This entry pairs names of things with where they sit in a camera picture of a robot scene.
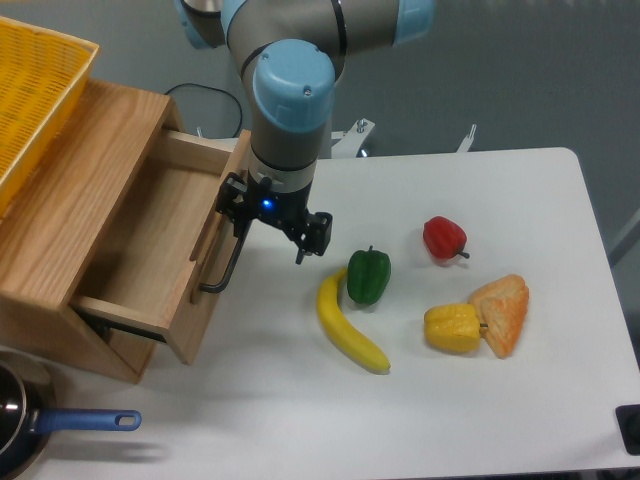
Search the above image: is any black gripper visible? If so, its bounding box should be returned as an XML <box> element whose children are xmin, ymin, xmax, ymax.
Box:
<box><xmin>215</xmin><ymin>173</ymin><xmax>333</xmax><ymax>265</ymax></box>

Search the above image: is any wooden top drawer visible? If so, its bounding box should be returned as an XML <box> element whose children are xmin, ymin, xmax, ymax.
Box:
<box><xmin>71</xmin><ymin>130</ymin><xmax>250</xmax><ymax>364</ymax></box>

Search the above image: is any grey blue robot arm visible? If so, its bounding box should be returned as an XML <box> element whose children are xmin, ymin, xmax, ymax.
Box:
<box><xmin>174</xmin><ymin>0</ymin><xmax>435</xmax><ymax>261</ymax></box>

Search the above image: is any wooden drawer cabinet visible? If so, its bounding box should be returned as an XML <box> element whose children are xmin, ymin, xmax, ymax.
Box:
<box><xmin>1</xmin><ymin>79</ymin><xmax>182</xmax><ymax>383</ymax></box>

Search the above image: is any green toy bell pepper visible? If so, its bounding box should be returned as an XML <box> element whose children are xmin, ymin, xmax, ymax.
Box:
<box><xmin>347</xmin><ymin>246</ymin><xmax>391</xmax><ymax>306</ymax></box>

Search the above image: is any yellow toy banana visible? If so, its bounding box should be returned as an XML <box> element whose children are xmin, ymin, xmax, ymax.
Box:
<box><xmin>316</xmin><ymin>267</ymin><xmax>391</xmax><ymax>375</ymax></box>

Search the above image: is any red toy bell pepper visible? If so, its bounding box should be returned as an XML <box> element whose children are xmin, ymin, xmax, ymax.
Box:
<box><xmin>422</xmin><ymin>216</ymin><xmax>470</xmax><ymax>261</ymax></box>

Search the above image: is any yellow toy bell pepper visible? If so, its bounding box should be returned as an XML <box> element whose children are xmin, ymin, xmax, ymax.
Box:
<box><xmin>424</xmin><ymin>303</ymin><xmax>486</xmax><ymax>354</ymax></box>

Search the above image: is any orange toy croissant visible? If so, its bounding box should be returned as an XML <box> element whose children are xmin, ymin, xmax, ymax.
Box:
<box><xmin>468</xmin><ymin>274</ymin><xmax>529</xmax><ymax>359</ymax></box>

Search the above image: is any yellow plastic basket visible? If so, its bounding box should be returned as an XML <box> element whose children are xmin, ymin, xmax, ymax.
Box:
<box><xmin>1</xmin><ymin>17</ymin><xmax>99</xmax><ymax>213</ymax></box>

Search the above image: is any black corner device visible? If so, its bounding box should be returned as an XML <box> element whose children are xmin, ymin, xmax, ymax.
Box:
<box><xmin>615</xmin><ymin>404</ymin><xmax>640</xmax><ymax>456</ymax></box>

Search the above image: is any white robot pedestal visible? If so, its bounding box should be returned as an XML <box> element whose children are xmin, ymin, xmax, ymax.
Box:
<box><xmin>196</xmin><ymin>118</ymin><xmax>477</xmax><ymax>159</ymax></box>

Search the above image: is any black cable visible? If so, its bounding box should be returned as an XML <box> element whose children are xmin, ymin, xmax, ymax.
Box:
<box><xmin>163</xmin><ymin>82</ymin><xmax>244</xmax><ymax>140</ymax></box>

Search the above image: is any blue handled frying pan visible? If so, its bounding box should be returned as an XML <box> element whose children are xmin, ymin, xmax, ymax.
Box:
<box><xmin>1</xmin><ymin>361</ymin><xmax>142</xmax><ymax>479</ymax></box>

